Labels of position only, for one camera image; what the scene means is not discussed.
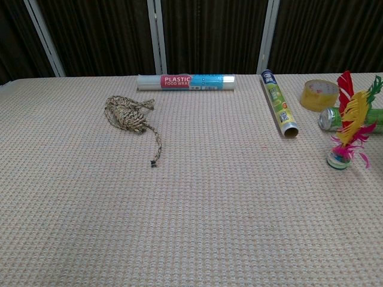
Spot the colourful feather shuttlecock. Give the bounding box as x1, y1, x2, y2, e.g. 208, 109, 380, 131
326, 70, 383, 170

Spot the plastic food wrap roll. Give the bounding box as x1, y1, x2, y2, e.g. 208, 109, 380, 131
136, 74, 236, 91

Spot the green cling film roll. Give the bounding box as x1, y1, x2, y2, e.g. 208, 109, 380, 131
260, 69, 299, 139

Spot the beige woven tablecloth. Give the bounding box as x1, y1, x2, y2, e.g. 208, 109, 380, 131
0, 72, 383, 287

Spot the yellow packing tape roll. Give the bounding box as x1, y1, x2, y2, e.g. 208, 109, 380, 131
300, 79, 341, 113

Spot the green drink can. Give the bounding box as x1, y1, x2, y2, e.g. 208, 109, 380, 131
318, 107, 383, 135

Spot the dark brown curtain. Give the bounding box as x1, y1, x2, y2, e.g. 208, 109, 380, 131
0, 0, 383, 86

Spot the braided beige black rope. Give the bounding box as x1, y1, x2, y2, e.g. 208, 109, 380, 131
104, 95, 163, 168

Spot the white frame post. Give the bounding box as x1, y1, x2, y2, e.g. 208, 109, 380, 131
256, 0, 281, 75
146, 0, 168, 76
23, 0, 66, 78

